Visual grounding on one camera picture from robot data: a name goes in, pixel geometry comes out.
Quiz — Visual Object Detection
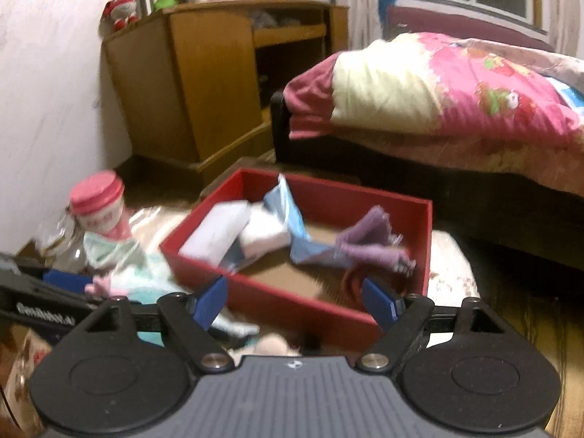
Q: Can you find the beige curtain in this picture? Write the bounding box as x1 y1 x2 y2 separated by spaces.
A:
329 0 382 52

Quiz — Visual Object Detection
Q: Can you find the purple cloth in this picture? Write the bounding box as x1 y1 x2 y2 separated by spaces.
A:
336 205 417 278

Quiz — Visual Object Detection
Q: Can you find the wooden cabinet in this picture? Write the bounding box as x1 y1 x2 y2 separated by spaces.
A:
101 0 350 184

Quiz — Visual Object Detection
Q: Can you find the beige teddy bear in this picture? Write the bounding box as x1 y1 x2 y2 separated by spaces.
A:
227 331 305 357

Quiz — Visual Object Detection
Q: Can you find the floral table cover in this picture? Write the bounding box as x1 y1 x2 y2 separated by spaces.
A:
0 205 480 438

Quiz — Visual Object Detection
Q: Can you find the red cardboard box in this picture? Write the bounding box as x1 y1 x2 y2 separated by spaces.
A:
160 167 433 339

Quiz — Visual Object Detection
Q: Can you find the blue face mask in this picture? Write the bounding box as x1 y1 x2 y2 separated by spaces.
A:
218 239 246 276
289 234 353 267
263 173 312 243

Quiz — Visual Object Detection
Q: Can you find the pink knitted cloth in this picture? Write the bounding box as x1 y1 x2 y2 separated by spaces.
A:
339 265 371 305

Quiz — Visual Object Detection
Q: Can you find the red santa doll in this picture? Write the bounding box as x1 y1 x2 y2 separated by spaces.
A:
102 0 140 34

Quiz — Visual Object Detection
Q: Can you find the grey cloth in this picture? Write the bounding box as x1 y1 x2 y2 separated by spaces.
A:
254 8 298 29

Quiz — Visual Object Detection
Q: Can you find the light green face mask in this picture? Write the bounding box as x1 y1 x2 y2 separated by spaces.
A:
83 230 172 280

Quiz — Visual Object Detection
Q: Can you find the blue checked sheet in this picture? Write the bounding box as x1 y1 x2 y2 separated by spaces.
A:
545 75 584 111

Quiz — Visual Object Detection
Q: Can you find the pink pig plush toy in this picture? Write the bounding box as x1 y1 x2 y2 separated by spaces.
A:
84 254 262 344

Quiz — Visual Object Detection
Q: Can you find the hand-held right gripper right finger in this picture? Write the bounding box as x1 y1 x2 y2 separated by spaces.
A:
356 278 503 372

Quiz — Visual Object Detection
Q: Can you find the pink lidded paper cup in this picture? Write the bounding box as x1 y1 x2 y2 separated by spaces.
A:
69 169 133 243

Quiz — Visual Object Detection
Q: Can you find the maroon headboard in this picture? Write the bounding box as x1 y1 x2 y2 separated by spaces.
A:
382 0 556 54

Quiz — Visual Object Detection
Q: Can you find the white foam block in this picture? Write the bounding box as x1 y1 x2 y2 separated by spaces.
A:
179 201 251 266

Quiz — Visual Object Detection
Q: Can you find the glass jar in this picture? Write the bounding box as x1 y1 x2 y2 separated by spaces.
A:
35 209 93 275

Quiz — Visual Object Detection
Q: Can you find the white towel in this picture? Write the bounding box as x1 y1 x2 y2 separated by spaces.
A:
240 207 292 262

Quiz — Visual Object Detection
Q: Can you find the pink cartoon quilt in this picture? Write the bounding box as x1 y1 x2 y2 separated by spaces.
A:
282 31 584 193

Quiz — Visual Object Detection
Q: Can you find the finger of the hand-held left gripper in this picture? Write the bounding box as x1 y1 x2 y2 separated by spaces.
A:
0 269 107 312

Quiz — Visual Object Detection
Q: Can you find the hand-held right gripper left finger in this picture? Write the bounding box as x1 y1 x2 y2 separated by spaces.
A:
82 276 233 372

